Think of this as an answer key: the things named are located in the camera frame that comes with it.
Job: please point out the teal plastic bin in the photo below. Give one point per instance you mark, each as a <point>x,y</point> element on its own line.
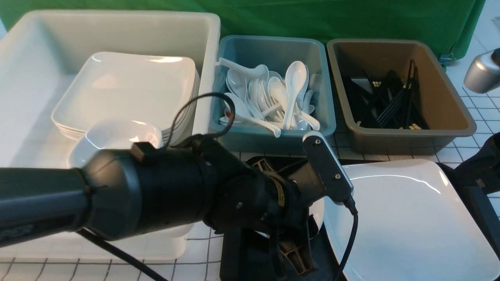
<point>278,53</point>

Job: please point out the stack of small white bowls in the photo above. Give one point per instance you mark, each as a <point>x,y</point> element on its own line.
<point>113,134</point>

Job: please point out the stack of white square plates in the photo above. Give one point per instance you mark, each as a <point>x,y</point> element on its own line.
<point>146,88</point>

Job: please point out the white ceramic soup spoon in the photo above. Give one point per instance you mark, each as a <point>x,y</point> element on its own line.
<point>295,78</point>

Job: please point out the large white rice plate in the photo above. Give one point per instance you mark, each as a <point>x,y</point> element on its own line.
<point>417,222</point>

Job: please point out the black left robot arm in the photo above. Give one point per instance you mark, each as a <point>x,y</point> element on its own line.
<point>122,193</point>

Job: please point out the pile of black chopsticks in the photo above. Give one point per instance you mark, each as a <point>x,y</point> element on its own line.
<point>389,101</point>

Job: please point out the small white bowl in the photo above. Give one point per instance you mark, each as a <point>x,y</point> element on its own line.
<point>318,212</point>

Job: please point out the pile of white spoons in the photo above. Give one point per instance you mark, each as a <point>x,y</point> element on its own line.
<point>260,99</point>

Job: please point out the black serving tray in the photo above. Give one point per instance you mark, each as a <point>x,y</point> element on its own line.
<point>245,255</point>

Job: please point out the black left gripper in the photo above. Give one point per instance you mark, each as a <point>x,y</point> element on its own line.
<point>242,196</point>

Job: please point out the metal binder clip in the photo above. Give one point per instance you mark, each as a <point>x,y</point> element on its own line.
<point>447,60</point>

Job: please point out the brown plastic bin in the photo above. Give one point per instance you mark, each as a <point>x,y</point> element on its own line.
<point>438,101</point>

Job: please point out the green backdrop cloth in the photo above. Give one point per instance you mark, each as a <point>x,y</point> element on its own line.
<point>446,26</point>

